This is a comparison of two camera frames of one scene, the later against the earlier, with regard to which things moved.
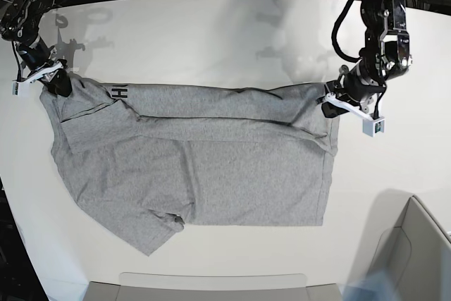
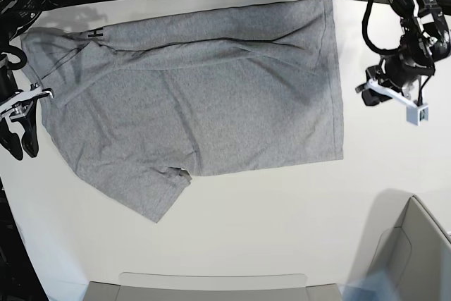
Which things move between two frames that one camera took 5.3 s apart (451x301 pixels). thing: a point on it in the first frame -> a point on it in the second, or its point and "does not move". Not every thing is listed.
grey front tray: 209,286 does not move
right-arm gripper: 350,86 -> 397,70
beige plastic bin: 404,241 does not move
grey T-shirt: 144,161 -> 144,99
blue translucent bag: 378,286 does not move
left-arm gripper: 34,53 -> 10,140
